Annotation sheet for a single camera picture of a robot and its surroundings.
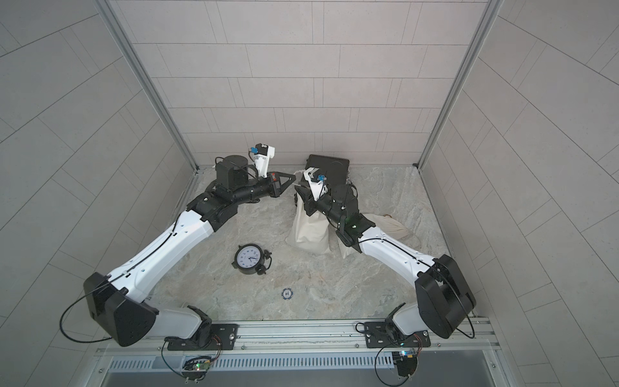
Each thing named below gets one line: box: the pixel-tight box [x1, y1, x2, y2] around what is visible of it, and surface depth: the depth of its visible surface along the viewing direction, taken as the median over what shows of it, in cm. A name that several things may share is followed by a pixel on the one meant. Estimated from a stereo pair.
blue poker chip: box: [281, 287, 294, 300], surface depth 81 cm
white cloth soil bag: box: [286, 195, 331, 255], surface depth 84 cm
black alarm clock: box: [231, 243, 273, 276], surface depth 87 cm
